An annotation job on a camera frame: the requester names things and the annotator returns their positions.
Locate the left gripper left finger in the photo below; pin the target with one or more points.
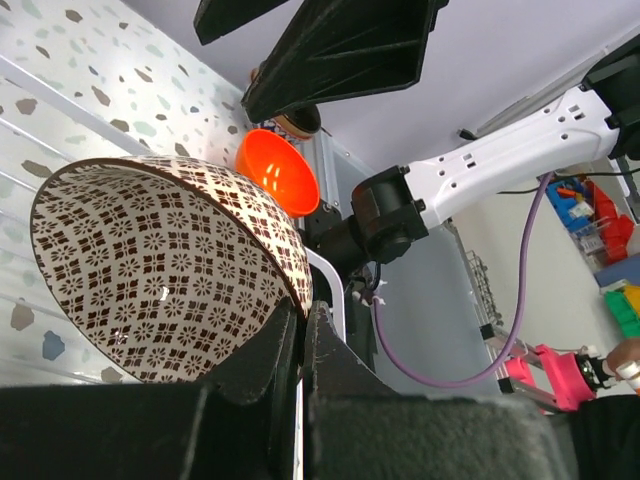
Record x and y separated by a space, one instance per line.
236 422

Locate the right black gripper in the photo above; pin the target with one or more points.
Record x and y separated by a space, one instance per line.
341 49

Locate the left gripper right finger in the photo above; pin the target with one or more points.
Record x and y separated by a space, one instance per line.
356 427

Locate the orange bowl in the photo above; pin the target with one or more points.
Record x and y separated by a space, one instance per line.
280 169

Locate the brown patterned bowl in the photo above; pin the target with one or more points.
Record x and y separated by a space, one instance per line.
165 270

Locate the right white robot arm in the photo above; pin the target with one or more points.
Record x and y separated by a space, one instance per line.
597 118

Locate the pink clamp fixture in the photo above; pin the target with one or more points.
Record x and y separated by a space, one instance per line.
555 381

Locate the coloured storage bins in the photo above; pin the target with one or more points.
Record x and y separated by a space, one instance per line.
608 241

